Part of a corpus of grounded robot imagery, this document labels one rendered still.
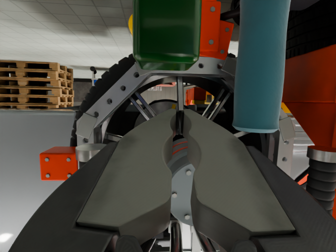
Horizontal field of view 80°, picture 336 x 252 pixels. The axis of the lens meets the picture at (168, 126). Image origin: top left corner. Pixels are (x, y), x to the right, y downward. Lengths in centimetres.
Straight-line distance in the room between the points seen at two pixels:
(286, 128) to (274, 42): 24
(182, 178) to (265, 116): 19
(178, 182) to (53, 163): 32
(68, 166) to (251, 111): 43
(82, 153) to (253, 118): 30
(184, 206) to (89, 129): 28
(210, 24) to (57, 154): 47
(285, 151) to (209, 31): 35
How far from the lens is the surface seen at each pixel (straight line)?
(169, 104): 99
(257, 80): 41
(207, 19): 52
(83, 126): 51
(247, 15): 45
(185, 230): 60
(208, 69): 51
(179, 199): 39
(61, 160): 55
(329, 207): 40
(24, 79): 504
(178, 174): 37
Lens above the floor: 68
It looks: 7 degrees up
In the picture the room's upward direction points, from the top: 179 degrees counter-clockwise
